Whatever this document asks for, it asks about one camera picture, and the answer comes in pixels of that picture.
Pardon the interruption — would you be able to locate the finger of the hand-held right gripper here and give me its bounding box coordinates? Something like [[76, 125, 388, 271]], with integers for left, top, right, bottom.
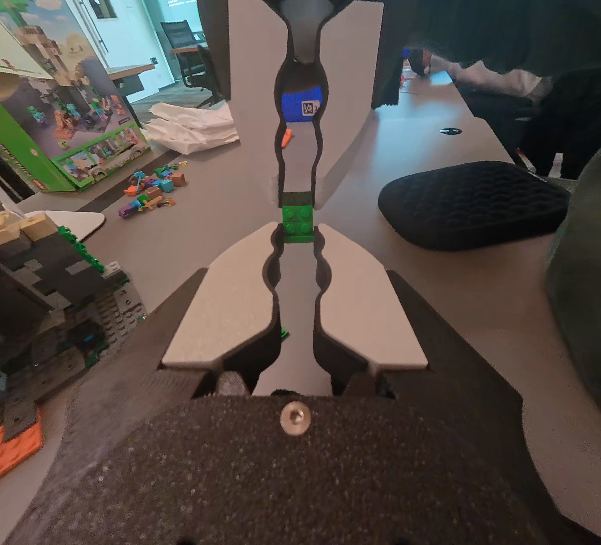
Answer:
[[311, 0, 384, 208], [227, 0, 290, 206]]

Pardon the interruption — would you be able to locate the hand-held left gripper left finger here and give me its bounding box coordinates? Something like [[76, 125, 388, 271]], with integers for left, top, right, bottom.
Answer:
[[161, 221, 282, 392]]

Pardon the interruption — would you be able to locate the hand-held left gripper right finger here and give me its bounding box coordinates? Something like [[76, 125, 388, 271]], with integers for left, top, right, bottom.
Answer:
[[313, 223, 429, 394]]

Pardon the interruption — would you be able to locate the green toy brick stack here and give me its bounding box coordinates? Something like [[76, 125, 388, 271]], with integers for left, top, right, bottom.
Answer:
[[280, 191, 315, 244]]

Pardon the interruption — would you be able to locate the wooden background desk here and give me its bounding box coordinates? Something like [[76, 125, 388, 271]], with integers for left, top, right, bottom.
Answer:
[[107, 63, 157, 102]]

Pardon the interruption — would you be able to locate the blue plastic crate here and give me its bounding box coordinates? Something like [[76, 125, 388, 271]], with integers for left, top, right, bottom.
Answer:
[[281, 85, 324, 123]]

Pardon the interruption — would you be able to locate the black office chair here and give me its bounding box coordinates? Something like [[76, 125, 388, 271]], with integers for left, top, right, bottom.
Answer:
[[160, 19, 207, 52], [181, 44, 225, 105]]

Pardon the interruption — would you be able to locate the white paper bag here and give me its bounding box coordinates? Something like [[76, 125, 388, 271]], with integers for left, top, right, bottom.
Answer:
[[145, 119, 241, 155], [149, 102, 234, 129]]

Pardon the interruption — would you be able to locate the pile of colourful toy bricks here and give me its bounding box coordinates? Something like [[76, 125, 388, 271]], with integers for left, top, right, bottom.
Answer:
[[117, 161, 188, 219]]

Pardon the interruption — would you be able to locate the black mesh cushion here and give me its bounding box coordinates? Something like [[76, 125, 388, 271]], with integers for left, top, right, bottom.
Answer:
[[378, 160, 571, 252]]

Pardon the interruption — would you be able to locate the white rounded board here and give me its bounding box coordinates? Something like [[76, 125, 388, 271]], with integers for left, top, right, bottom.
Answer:
[[26, 210, 106, 243]]

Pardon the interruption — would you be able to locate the grey toy brick building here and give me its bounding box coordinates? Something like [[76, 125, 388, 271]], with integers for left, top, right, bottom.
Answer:
[[0, 212, 148, 478]]

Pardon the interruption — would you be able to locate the toy brick set box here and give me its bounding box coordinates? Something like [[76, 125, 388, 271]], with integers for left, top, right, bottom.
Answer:
[[0, 0, 151, 193]]

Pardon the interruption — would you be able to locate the black jacket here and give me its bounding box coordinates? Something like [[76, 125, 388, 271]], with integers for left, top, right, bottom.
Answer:
[[514, 64, 601, 179]]

